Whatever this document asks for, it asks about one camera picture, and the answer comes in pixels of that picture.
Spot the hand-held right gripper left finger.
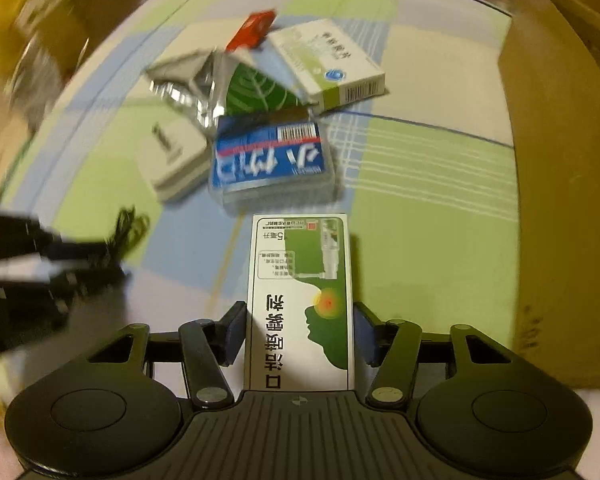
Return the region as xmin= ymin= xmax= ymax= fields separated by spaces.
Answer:
xmin=87 ymin=301 xmax=247 ymax=409

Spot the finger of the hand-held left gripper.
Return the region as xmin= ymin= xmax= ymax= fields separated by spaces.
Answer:
xmin=45 ymin=209 xmax=150 ymax=262
xmin=50 ymin=266 xmax=132 ymax=312

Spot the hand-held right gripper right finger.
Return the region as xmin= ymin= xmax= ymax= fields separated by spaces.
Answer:
xmin=352 ymin=301 xmax=513 ymax=409

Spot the white green spray medicine box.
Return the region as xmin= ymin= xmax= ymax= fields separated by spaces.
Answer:
xmin=242 ymin=214 xmax=357 ymax=392

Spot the silver foil tea pouch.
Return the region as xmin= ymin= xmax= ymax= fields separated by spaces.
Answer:
xmin=147 ymin=50 xmax=241 ymax=131

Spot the brown cardboard box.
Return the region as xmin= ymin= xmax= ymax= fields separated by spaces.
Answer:
xmin=497 ymin=0 xmax=600 ymax=391

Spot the white green pill box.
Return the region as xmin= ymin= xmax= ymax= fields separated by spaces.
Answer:
xmin=266 ymin=19 xmax=386 ymax=115

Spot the white rounded case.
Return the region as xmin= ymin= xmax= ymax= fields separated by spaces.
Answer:
xmin=137 ymin=119 xmax=213 ymax=203

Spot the plaid cloth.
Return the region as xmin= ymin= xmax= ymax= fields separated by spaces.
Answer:
xmin=0 ymin=0 xmax=528 ymax=411

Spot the blue tissue pack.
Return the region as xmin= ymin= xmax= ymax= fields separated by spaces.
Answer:
xmin=208 ymin=112 xmax=340 ymax=206

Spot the green leaf print packet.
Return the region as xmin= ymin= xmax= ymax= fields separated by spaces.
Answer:
xmin=225 ymin=60 xmax=306 ymax=116

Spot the red snack packet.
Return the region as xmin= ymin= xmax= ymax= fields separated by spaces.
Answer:
xmin=226 ymin=10 xmax=277 ymax=52

